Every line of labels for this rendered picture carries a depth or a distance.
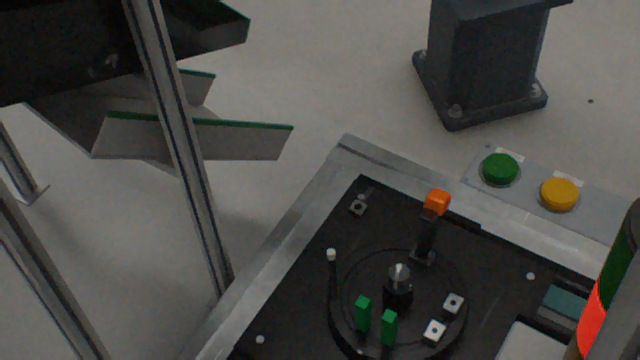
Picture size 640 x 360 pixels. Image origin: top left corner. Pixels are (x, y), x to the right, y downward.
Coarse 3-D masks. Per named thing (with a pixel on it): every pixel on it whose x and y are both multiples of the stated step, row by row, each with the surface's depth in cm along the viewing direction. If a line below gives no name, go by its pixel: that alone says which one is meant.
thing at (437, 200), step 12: (432, 192) 78; (444, 192) 79; (432, 204) 78; (444, 204) 78; (420, 216) 77; (432, 216) 78; (432, 228) 80; (420, 240) 81; (432, 240) 81; (420, 252) 82
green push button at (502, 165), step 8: (488, 160) 93; (496, 160) 93; (504, 160) 93; (512, 160) 93; (488, 168) 92; (496, 168) 92; (504, 168) 92; (512, 168) 92; (488, 176) 92; (496, 176) 91; (504, 176) 91; (512, 176) 91; (496, 184) 92; (504, 184) 92
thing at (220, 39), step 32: (0, 0) 68; (32, 0) 71; (64, 0) 57; (96, 0) 59; (160, 0) 78; (192, 0) 78; (0, 32) 54; (32, 32) 56; (64, 32) 58; (96, 32) 61; (128, 32) 63; (192, 32) 69; (224, 32) 72; (0, 64) 56; (32, 64) 58; (64, 64) 60; (96, 64) 62; (128, 64) 65; (0, 96) 57; (32, 96) 59
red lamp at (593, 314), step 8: (592, 296) 40; (592, 304) 40; (600, 304) 39; (584, 312) 42; (592, 312) 40; (600, 312) 39; (584, 320) 41; (592, 320) 40; (600, 320) 39; (584, 328) 41; (592, 328) 40; (584, 336) 42; (592, 336) 41; (584, 344) 42; (584, 352) 42
